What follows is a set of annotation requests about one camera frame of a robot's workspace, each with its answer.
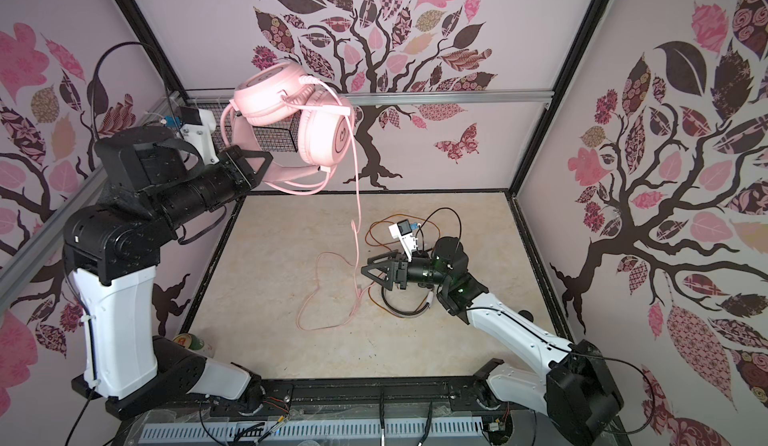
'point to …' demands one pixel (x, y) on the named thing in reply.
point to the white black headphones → (410, 314)
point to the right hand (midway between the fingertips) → (368, 267)
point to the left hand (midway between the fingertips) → (270, 162)
